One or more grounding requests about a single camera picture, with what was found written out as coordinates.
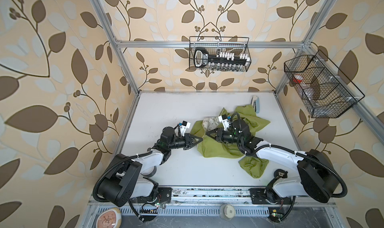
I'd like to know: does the black wire basket wall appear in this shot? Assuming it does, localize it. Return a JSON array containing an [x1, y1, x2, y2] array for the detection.
[[189, 36, 252, 72], [284, 50, 365, 118]]

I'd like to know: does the black rack of vials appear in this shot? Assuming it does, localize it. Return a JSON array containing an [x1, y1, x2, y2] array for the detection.
[[192, 47, 252, 72]]

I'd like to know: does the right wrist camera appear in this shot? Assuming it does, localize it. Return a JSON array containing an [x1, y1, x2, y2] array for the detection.
[[218, 114, 230, 131]]

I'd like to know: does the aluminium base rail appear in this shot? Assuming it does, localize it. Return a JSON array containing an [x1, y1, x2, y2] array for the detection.
[[86, 185, 337, 208]]

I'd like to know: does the round white puck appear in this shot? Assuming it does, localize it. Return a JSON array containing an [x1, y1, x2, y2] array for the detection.
[[219, 204, 236, 221]]

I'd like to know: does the pink white round toy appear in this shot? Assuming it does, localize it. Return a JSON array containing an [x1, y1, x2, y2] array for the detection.
[[96, 208, 122, 228]]

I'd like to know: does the red capped bottle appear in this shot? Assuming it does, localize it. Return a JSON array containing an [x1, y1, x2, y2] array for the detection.
[[292, 74, 304, 84]]

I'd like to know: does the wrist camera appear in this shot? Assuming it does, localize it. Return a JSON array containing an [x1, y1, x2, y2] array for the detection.
[[178, 121, 191, 136], [218, 114, 230, 131]]

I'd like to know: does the black wire basket back wall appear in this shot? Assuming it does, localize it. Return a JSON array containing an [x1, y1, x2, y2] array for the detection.
[[189, 36, 252, 72]]

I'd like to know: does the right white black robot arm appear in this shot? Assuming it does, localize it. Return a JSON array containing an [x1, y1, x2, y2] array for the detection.
[[206, 119, 348, 204]]

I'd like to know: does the grey tape roll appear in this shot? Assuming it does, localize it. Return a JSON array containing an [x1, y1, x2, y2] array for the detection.
[[146, 166, 157, 178]]

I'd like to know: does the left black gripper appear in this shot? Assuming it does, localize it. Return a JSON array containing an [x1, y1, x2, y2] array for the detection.
[[167, 134, 203, 151]]

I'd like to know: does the black wire basket right wall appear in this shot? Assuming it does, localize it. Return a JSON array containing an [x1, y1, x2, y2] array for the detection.
[[284, 50, 365, 118]]

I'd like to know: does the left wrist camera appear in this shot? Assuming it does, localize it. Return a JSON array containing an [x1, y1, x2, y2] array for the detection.
[[178, 121, 191, 136]]

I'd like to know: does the grey stapler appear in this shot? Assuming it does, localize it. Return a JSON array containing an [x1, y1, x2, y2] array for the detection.
[[251, 95, 260, 114]]

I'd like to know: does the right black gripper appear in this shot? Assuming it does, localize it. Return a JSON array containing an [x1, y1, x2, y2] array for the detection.
[[205, 127, 243, 146]]

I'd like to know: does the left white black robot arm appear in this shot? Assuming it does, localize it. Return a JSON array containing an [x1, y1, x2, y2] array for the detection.
[[92, 125, 203, 207]]

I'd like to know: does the green jacket with cartoon print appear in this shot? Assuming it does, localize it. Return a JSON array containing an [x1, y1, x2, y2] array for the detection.
[[191, 105, 270, 179]]

